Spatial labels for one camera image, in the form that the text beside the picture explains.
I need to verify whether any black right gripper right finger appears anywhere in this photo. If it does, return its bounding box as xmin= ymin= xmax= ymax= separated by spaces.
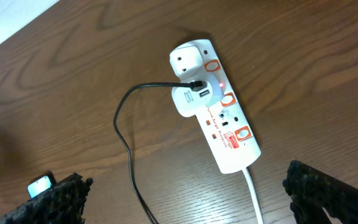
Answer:
xmin=283 ymin=160 xmax=358 ymax=223

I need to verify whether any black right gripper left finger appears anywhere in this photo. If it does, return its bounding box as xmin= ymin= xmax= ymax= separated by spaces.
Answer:
xmin=0 ymin=172 xmax=93 ymax=224

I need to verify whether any blue screen smartphone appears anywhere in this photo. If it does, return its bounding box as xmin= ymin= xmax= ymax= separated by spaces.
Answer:
xmin=27 ymin=175 xmax=56 ymax=198

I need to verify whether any black charger cable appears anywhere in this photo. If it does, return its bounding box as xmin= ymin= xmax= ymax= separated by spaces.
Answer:
xmin=112 ymin=80 xmax=204 ymax=224

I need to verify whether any white charger plug adapter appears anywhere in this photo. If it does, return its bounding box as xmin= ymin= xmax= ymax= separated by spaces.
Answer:
xmin=172 ymin=72 xmax=223 ymax=117

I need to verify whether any white power strip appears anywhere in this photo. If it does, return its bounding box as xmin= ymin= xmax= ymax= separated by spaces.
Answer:
xmin=169 ymin=39 xmax=262 ymax=175

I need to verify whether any white power strip cord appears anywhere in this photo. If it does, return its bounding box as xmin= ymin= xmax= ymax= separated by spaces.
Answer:
xmin=242 ymin=167 xmax=265 ymax=224

